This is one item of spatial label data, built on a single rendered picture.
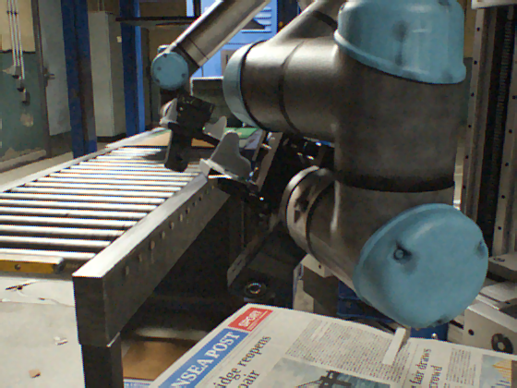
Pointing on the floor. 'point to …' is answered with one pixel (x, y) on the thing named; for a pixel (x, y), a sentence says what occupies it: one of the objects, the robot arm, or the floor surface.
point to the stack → (329, 357)
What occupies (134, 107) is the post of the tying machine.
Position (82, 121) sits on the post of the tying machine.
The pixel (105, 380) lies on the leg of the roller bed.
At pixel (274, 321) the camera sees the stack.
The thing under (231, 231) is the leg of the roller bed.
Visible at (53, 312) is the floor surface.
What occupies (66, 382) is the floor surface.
